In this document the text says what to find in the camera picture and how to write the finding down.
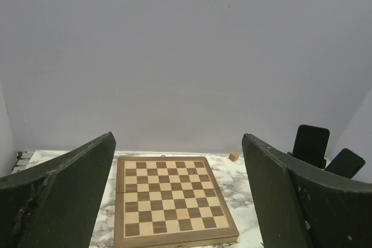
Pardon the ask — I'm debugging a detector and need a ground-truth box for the small wooden cube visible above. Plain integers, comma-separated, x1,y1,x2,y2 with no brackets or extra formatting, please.
228,152,239,162

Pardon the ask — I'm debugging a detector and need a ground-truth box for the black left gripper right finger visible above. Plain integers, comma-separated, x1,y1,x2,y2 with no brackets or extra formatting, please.
242,134,371,247

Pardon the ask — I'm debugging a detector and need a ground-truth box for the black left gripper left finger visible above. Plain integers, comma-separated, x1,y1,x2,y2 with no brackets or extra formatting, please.
1,132,116,247

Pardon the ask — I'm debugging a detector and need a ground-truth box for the black phone stand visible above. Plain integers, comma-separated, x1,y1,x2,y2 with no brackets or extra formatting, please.
292,124,330,169
324,148,366,179

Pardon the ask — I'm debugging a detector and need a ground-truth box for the wooden chessboard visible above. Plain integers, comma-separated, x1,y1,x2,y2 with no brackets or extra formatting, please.
114,156,239,247

